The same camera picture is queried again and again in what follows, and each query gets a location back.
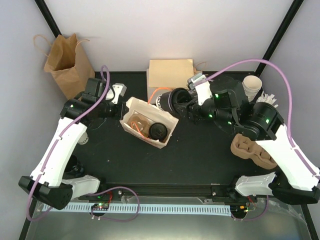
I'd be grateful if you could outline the right black frame post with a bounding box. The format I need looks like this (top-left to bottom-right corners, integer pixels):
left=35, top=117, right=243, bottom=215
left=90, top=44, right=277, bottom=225
left=262, top=0, right=304, bottom=61

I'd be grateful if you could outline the left circuit board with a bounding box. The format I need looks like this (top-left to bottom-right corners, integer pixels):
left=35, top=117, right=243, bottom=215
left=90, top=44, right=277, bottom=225
left=91, top=202, right=110, bottom=211

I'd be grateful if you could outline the left black frame post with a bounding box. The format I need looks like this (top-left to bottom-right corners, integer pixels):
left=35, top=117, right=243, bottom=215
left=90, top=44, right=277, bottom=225
left=34, top=0, right=62, bottom=38

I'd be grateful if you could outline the purple cable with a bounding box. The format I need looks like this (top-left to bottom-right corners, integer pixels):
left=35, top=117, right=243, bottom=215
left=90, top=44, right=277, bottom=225
left=198, top=58, right=320, bottom=177
left=26, top=65, right=111, bottom=222

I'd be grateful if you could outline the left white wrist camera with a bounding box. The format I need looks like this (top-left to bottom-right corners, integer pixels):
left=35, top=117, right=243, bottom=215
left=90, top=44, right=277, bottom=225
left=105, top=83, right=127, bottom=105

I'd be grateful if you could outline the flat tan paper bag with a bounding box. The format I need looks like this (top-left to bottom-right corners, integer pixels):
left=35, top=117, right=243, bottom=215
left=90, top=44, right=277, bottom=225
left=148, top=59, right=194, bottom=89

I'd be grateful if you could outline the cup of wrapped straws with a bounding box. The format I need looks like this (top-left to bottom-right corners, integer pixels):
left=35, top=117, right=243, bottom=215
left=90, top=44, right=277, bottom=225
left=256, top=92, right=278, bottom=108

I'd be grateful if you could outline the light blue cable duct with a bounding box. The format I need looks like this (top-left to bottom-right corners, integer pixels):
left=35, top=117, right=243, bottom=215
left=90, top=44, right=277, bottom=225
left=43, top=201, right=231, bottom=216

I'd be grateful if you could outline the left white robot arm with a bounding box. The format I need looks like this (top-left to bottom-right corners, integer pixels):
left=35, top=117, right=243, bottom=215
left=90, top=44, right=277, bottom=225
left=18, top=78, right=127, bottom=210

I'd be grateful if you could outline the white printed paper bag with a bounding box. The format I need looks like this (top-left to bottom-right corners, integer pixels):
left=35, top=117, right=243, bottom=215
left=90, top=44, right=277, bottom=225
left=120, top=87, right=179, bottom=149

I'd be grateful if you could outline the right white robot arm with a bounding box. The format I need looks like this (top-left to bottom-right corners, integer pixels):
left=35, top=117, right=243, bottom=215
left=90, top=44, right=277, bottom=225
left=181, top=75, right=320, bottom=205

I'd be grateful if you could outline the flat brown handled bag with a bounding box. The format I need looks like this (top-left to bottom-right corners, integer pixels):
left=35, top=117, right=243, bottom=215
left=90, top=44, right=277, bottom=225
left=193, top=61, right=207, bottom=75

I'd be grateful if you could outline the stack of pulp carriers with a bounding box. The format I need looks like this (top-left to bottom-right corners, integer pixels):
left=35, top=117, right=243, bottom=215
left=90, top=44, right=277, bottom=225
left=230, top=133, right=278, bottom=170

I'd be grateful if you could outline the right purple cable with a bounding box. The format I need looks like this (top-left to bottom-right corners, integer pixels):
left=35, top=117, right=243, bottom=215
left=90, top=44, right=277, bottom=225
left=198, top=58, right=320, bottom=177

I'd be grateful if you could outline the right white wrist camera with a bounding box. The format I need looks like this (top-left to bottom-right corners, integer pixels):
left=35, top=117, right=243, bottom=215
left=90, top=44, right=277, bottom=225
left=187, top=72, right=213, bottom=106

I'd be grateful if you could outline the right paper cup stack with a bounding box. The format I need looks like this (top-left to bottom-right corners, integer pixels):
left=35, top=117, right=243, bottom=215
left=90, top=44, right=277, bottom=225
left=242, top=75, right=262, bottom=102

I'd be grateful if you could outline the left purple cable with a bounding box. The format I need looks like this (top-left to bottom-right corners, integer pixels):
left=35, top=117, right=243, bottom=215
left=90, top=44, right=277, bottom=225
left=26, top=65, right=111, bottom=222

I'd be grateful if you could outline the right circuit board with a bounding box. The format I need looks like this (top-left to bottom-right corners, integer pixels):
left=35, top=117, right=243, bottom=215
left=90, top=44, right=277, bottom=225
left=230, top=205, right=256, bottom=214

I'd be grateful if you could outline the standing brown paper bag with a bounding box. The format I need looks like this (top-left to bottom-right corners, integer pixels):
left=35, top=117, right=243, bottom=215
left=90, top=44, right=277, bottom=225
left=33, top=33, right=95, bottom=100

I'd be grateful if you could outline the brown pulp cup carrier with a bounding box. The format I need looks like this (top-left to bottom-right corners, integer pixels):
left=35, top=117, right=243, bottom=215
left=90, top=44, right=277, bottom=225
left=128, top=113, right=151, bottom=138

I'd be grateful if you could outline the black frame post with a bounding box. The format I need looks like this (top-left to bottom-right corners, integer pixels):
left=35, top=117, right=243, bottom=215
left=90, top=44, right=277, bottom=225
left=34, top=0, right=62, bottom=38
left=262, top=0, right=304, bottom=61

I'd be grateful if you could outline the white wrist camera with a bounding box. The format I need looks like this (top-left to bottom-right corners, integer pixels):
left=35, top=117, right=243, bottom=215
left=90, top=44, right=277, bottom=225
left=187, top=72, right=213, bottom=106
left=105, top=83, right=127, bottom=105

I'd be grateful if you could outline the paper cup stack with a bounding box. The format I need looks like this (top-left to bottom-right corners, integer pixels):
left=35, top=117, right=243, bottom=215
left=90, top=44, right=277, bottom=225
left=242, top=75, right=262, bottom=102
left=77, top=132, right=89, bottom=145

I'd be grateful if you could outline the circuit board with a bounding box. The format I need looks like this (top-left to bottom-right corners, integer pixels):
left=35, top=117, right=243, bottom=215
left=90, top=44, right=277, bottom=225
left=230, top=205, right=256, bottom=214
left=91, top=202, right=110, bottom=211

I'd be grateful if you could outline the left paper cup stack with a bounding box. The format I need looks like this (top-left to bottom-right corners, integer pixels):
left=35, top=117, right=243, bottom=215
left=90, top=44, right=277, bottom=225
left=77, top=132, right=89, bottom=145

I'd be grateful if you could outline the lidded coffee cup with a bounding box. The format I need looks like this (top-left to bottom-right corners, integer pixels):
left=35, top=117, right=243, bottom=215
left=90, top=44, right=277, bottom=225
left=155, top=87, right=192, bottom=114
left=148, top=122, right=168, bottom=141

